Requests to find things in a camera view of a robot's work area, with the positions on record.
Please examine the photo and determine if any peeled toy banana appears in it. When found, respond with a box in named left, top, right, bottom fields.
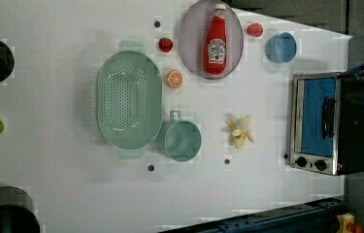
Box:
left=226, top=116, right=254, bottom=149

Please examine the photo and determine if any green mug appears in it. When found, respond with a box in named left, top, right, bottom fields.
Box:
left=163, top=110, right=202, bottom=162

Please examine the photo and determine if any orange slice toy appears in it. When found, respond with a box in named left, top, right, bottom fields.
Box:
left=164, top=70, right=183, bottom=88

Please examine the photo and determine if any green oval colander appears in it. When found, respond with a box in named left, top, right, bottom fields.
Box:
left=96, top=41, right=162, bottom=159

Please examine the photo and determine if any red ketchup bottle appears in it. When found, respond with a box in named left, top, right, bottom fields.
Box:
left=203, top=4, right=227, bottom=75

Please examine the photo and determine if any red toy strawberry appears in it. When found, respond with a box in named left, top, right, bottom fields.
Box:
left=158, top=38, right=174, bottom=52

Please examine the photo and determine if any grey oval plate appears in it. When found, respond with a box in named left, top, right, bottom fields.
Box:
left=179, top=0, right=244, bottom=80

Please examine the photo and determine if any red toy fruit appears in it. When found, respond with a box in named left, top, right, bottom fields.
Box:
left=247, top=23, right=264, bottom=38

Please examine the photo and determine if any blue cup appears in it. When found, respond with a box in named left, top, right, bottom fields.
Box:
left=265, top=32, right=297, bottom=63

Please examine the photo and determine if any silver toaster oven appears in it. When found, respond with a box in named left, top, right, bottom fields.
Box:
left=289, top=73, right=364, bottom=176

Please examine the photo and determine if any black round object lower left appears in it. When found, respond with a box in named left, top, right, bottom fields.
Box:
left=0, top=186, right=41, bottom=233

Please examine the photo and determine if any blue metal frame rail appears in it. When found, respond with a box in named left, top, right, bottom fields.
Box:
left=161, top=198, right=347, bottom=233

